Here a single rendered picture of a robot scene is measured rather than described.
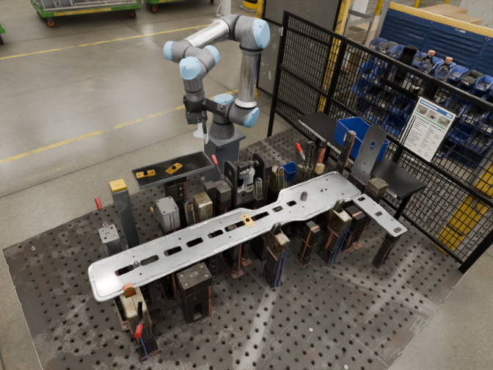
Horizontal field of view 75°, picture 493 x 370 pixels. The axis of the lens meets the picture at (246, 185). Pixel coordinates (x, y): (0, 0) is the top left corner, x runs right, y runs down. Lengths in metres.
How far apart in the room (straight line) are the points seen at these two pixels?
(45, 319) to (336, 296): 1.35
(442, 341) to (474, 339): 0.24
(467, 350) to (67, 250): 2.58
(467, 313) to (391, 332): 1.31
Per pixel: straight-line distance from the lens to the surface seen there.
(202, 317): 1.59
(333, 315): 1.71
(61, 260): 1.95
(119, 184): 1.55
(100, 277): 1.44
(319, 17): 3.85
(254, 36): 1.60
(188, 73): 1.24
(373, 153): 1.84
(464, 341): 2.87
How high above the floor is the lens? 2.16
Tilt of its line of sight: 42 degrees down
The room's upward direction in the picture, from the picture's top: 5 degrees clockwise
